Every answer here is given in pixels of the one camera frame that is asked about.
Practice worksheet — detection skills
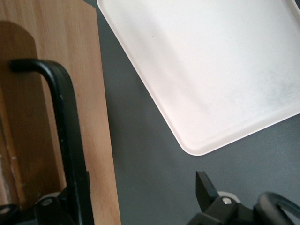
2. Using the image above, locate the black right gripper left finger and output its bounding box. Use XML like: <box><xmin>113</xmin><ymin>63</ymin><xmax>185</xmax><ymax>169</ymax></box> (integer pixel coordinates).
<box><xmin>0</xmin><ymin>184</ymin><xmax>79</xmax><ymax>225</ymax></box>

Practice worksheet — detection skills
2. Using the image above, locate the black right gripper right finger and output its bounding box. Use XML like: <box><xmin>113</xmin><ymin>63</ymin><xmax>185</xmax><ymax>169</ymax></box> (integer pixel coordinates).
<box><xmin>187</xmin><ymin>171</ymin><xmax>257</xmax><ymax>225</ymax></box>

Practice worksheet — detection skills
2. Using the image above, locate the black metal drawer handle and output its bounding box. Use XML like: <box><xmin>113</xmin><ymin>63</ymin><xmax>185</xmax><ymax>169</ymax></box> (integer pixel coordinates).
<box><xmin>8</xmin><ymin>60</ymin><xmax>94</xmax><ymax>225</ymax></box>

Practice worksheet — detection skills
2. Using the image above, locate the wooden drawer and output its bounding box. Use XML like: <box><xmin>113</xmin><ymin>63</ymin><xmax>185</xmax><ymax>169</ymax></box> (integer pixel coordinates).
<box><xmin>0</xmin><ymin>0</ymin><xmax>121</xmax><ymax>225</ymax></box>

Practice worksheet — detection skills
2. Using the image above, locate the white plastic tray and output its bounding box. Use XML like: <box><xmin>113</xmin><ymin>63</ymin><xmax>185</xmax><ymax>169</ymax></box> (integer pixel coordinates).
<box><xmin>96</xmin><ymin>0</ymin><xmax>300</xmax><ymax>156</ymax></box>

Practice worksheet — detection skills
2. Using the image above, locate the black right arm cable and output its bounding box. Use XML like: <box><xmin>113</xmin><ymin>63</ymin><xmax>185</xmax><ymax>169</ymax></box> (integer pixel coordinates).
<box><xmin>253</xmin><ymin>192</ymin><xmax>300</xmax><ymax>225</ymax></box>

